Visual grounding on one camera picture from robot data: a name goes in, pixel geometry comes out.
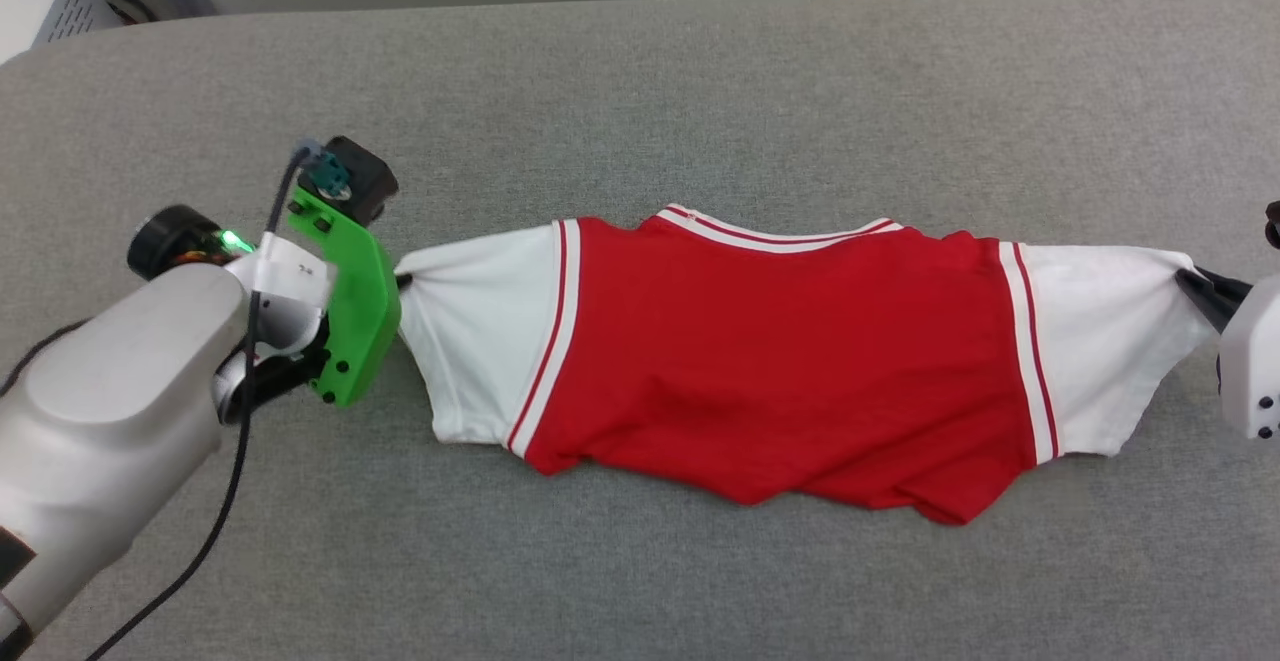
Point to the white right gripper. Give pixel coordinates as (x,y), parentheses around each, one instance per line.
(1255,371)

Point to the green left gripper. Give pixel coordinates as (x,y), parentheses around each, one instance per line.
(365,311)

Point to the red and white shirt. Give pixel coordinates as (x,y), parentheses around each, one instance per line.
(780,361)

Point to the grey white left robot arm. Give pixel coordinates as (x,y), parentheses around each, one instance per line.
(100,401)

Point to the grey fabric sofa cushion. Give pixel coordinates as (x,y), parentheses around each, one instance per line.
(700,591)

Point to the white equipment box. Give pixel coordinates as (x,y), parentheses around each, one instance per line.
(30,1)

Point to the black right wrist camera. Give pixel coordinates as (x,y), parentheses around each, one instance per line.
(1274,226)

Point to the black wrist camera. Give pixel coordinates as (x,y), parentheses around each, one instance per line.
(365,176)
(1274,226)

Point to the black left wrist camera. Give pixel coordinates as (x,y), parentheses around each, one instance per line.
(365,176)

